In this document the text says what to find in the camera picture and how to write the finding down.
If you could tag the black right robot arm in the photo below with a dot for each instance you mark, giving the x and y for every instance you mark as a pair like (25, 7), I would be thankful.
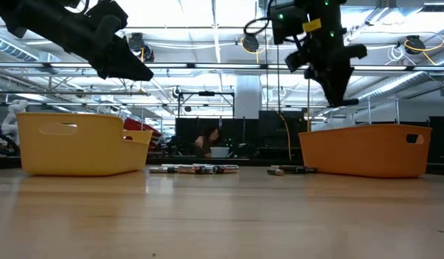
(290, 21)

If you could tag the black overhead gantry frame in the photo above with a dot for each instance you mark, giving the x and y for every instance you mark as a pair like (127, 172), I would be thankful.
(206, 93)

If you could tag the long ceiling light strip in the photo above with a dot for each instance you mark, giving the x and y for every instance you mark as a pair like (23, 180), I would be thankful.
(214, 65)

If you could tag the person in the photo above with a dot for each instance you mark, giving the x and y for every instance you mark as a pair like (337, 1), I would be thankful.
(209, 138)

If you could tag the yellow plastic bin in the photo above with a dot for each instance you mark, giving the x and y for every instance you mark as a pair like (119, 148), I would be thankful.
(81, 151)

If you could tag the silver ventilation duct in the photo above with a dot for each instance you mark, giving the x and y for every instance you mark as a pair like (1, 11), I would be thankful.
(405, 82)
(13, 48)

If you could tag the black partition panel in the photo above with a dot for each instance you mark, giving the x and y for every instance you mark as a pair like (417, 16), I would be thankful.
(272, 133)

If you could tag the orange plastic bin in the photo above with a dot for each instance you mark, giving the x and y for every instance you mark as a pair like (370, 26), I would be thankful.
(362, 154)

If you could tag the metal shelf rack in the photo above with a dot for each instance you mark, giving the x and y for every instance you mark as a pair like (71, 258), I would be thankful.
(369, 113)

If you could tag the yellow label tag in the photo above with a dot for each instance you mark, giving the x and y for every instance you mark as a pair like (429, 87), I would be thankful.
(311, 25)

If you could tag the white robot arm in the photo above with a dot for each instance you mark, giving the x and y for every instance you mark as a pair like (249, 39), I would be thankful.
(18, 106)

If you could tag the grey horizontal metal pipe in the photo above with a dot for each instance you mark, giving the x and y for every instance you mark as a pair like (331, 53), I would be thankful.
(63, 93)

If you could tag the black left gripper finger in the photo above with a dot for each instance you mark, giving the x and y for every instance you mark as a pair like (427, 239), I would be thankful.
(126, 63)

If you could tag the red storage bin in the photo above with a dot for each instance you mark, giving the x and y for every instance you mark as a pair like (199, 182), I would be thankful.
(135, 124)

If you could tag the black side panel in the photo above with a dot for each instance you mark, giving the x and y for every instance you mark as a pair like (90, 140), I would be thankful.
(441, 140)

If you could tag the black table frame rail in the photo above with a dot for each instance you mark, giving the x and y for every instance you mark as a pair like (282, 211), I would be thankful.
(250, 162)

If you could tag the white laptop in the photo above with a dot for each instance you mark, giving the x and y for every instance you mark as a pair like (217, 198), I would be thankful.
(219, 152)

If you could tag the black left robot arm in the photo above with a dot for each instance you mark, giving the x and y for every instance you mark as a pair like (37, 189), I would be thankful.
(38, 21)

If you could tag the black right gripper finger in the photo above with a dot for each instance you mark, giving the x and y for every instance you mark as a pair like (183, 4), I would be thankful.
(333, 84)

